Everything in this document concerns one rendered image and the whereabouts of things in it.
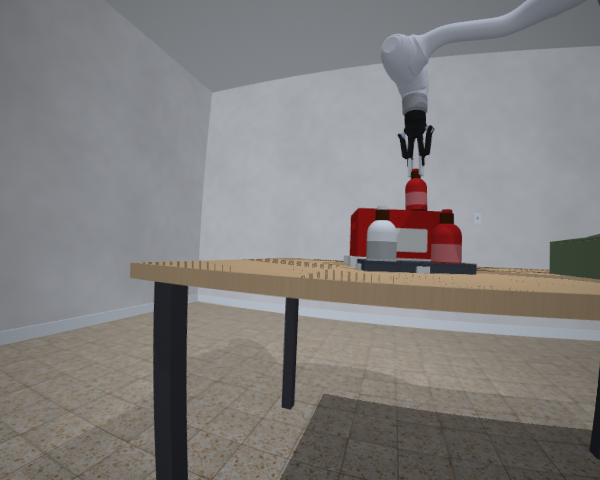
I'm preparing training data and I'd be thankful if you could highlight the white bottle with brown band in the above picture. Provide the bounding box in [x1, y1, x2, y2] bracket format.
[366, 206, 397, 261]

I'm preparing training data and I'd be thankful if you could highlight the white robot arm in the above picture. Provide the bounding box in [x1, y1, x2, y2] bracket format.
[380, 0, 587, 115]

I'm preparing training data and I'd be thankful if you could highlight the red bottle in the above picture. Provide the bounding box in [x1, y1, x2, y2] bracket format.
[405, 168, 427, 211]
[431, 209, 462, 263]

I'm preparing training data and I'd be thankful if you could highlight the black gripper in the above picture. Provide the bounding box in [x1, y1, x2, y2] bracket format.
[398, 110, 434, 178]

